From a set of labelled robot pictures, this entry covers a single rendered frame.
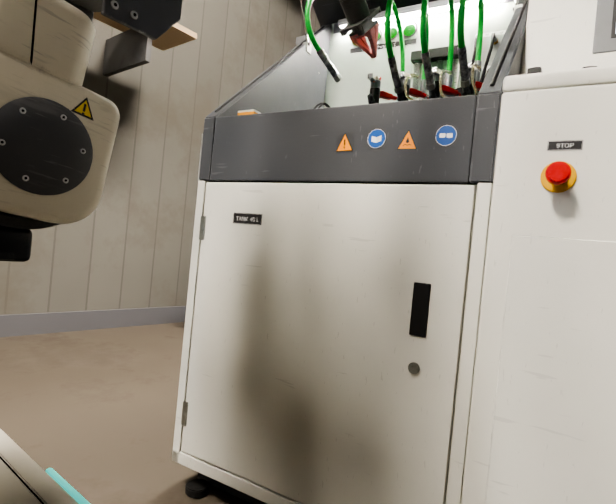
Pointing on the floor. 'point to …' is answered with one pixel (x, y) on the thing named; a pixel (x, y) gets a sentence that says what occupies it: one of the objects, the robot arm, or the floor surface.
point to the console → (562, 285)
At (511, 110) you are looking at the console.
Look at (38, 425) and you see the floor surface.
